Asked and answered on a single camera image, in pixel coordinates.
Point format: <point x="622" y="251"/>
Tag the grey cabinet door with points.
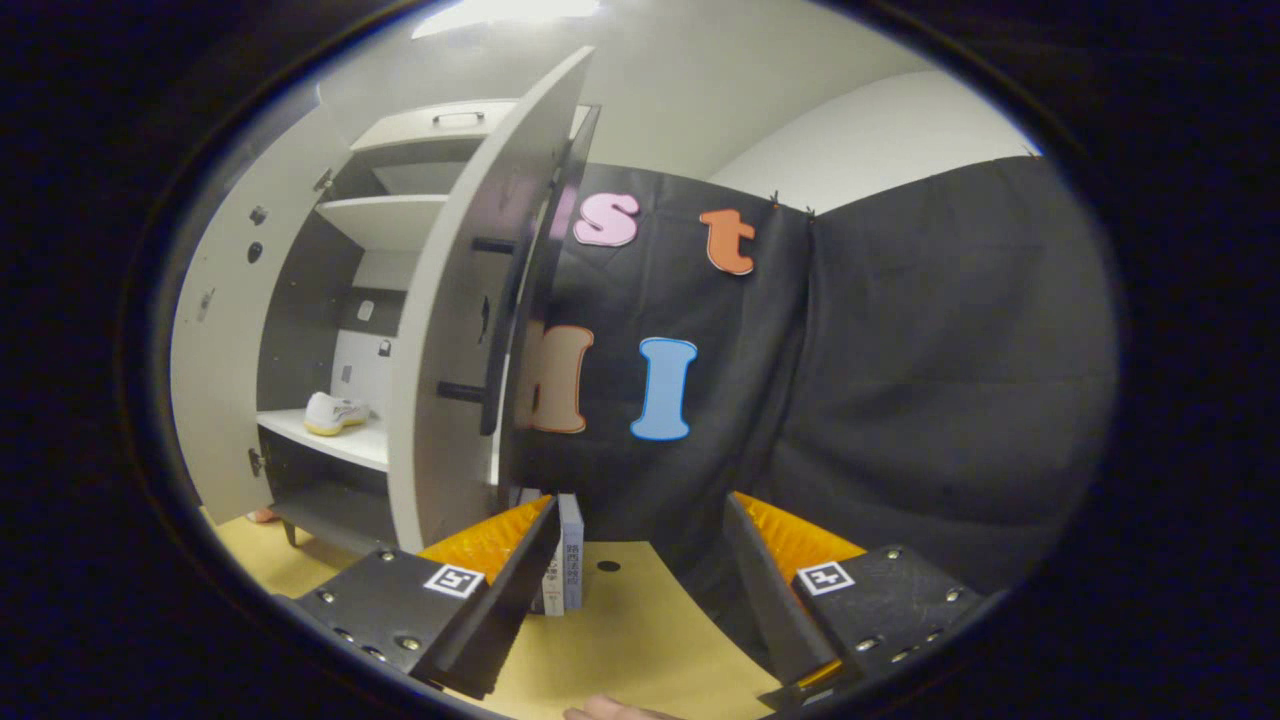
<point x="225" y="380"/>
<point x="440" y="300"/>

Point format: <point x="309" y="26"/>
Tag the grey white shoe cabinet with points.
<point x="300" y="320"/>

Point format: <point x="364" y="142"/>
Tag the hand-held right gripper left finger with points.
<point x="520" y="590"/>

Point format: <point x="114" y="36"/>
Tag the black backdrop cloth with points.
<point x="900" y="400"/>

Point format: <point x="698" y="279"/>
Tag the watermelon slice plush toy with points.
<point x="262" y="515"/>

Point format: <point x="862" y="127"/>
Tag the white canvas shoe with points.
<point x="335" y="413"/>

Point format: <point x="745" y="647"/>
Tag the small dark blue box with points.
<point x="572" y="550"/>

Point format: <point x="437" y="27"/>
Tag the metal door hinge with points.
<point x="324" y="180"/>
<point x="256" y="462"/>

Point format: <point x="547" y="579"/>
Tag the white cabinet drawer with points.
<point x="440" y="128"/>

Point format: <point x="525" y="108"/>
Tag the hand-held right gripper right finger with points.
<point x="770" y="590"/>

